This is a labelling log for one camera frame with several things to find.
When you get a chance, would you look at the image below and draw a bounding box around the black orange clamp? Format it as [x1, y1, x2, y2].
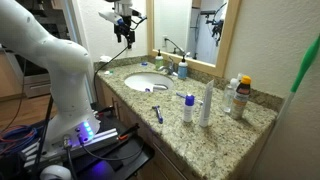
[118, 123, 141, 141]
[94, 105, 116, 118]

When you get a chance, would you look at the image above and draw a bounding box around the blue soap pump bottle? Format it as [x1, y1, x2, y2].
[177, 54, 189, 80]

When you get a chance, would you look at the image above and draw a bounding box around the white bottle blue cap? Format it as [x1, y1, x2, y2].
[182, 94, 196, 124]

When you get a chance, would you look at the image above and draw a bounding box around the black power cable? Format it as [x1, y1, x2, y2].
[92, 44, 132, 111]

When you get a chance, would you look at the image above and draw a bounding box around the green and white mop handle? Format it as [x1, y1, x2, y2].
[253, 33, 320, 168]

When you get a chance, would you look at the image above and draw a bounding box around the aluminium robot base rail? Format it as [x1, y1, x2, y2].
[19, 128, 120, 168]

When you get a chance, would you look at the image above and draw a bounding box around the blue and orange cable bundle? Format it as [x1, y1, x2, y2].
[0, 124, 40, 158]

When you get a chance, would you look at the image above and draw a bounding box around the white round device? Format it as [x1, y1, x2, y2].
[39, 164, 73, 180]

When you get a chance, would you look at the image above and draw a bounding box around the wood framed wall mirror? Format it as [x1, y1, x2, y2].
[146, 0, 242, 78]

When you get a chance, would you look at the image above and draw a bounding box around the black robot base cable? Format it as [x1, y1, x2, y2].
[78, 134, 145, 162]

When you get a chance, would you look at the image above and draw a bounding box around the blue razor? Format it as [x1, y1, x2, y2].
[151, 105, 165, 125]

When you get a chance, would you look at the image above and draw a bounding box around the white oval sink basin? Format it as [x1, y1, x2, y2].
[123, 72, 175, 93]

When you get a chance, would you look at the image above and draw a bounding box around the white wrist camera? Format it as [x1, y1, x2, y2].
[98, 10, 122, 26]

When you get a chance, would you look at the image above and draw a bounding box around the white crumpled tissue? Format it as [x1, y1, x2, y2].
[98, 54, 113, 64]

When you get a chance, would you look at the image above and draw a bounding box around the stainless steel oven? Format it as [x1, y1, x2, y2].
[13, 0, 54, 99]

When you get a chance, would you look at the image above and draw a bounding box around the wooden vanity cabinet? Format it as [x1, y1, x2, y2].
[94, 78, 201, 180]

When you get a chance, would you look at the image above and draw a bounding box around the black cart platform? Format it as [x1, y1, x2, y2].
[66, 103, 155, 180]

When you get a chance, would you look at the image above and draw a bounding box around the green soap pump bottle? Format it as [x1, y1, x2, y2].
[154, 49, 165, 71]

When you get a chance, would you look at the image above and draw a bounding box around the grey connector cable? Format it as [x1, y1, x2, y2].
[62, 134, 79, 180]

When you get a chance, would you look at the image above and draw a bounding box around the clear sanitizer pump bottle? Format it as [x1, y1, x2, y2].
[221, 72, 244, 114]

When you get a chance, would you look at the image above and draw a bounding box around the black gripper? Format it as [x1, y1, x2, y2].
[113, 18, 136, 45]

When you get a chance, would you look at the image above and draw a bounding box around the tall white standing tube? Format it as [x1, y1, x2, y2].
[198, 79, 215, 128]

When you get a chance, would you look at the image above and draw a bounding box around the black hanging cable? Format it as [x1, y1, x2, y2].
[33, 95, 55, 180]

